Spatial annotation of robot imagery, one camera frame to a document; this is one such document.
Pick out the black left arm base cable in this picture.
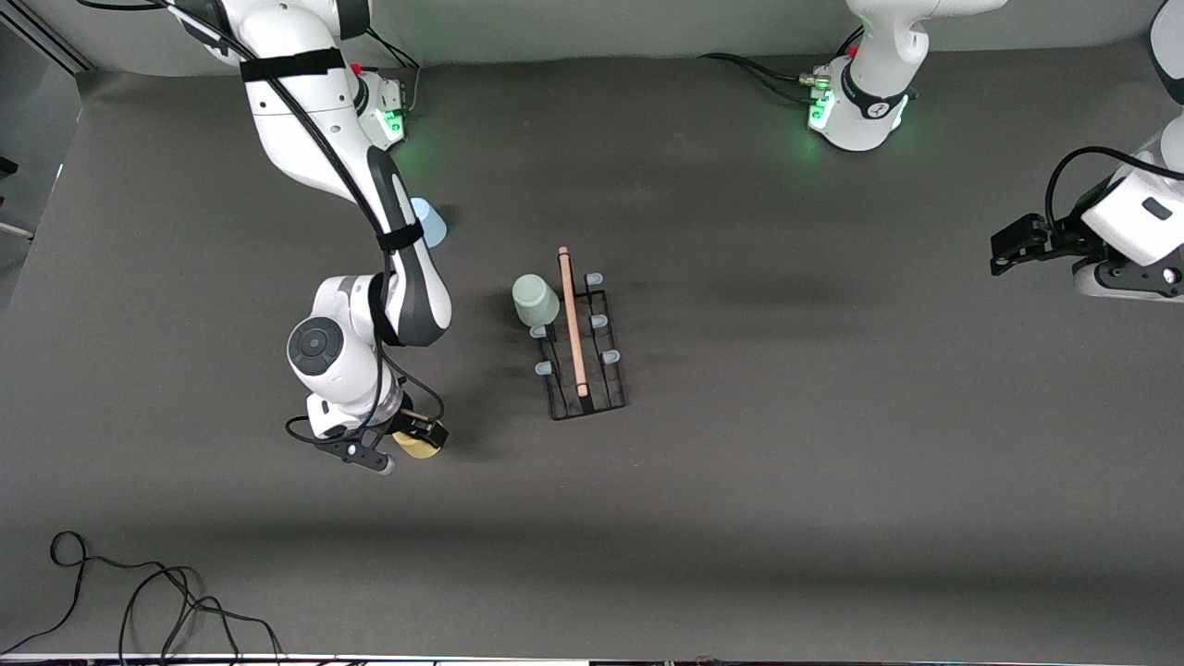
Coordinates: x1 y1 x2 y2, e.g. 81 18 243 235
698 26 866 105

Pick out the yellow plastic cup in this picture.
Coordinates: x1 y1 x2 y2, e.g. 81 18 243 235
392 427 447 461

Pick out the black right arm base cable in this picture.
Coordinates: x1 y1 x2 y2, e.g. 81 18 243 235
365 26 423 117

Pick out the pale green plastic cup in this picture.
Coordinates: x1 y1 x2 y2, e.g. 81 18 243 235
512 274 561 328

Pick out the black arm base cable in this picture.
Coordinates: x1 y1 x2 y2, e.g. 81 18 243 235
698 26 866 105
365 26 423 117

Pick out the loose black floor cable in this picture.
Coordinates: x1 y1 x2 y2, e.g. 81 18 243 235
0 530 284 663

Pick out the black wire cup holder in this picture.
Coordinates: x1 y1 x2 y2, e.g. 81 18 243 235
532 246 630 422

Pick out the light blue plastic cup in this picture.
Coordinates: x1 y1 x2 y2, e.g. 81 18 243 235
410 197 449 249

